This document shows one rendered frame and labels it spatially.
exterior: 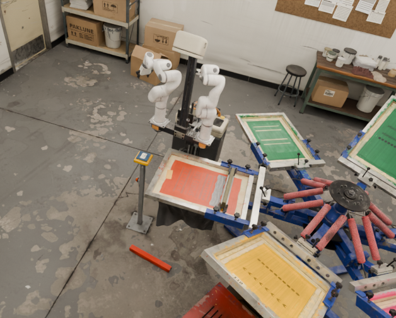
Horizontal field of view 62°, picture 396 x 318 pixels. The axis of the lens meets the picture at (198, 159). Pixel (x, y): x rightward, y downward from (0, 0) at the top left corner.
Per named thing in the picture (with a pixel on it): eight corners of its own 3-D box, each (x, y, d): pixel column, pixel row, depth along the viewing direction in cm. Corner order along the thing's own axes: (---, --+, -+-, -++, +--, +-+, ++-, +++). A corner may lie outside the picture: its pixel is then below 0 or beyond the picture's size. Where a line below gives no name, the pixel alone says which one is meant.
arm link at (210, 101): (227, 84, 244) (203, 83, 241) (217, 121, 273) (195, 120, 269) (224, 72, 253) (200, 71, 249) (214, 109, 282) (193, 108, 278)
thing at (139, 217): (125, 228, 342) (126, 161, 278) (133, 212, 358) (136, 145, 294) (145, 234, 340) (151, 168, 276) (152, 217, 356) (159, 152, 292)
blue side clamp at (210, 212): (203, 217, 249) (205, 211, 245) (205, 212, 253) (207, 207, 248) (242, 229, 247) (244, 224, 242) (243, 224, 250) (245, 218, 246)
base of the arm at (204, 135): (201, 129, 296) (204, 115, 286) (214, 134, 294) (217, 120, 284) (195, 139, 285) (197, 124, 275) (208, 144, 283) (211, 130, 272)
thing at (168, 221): (156, 226, 286) (160, 195, 258) (157, 223, 289) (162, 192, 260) (207, 243, 282) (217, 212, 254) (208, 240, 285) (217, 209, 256)
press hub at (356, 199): (267, 293, 313) (326, 202, 223) (271, 258, 342) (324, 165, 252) (308, 306, 310) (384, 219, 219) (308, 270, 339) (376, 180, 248)
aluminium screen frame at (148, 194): (144, 197, 254) (144, 194, 251) (168, 151, 297) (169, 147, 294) (243, 227, 247) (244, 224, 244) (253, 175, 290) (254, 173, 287)
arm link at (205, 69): (222, 86, 250) (203, 85, 247) (215, 86, 270) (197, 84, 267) (223, 64, 247) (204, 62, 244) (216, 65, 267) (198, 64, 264)
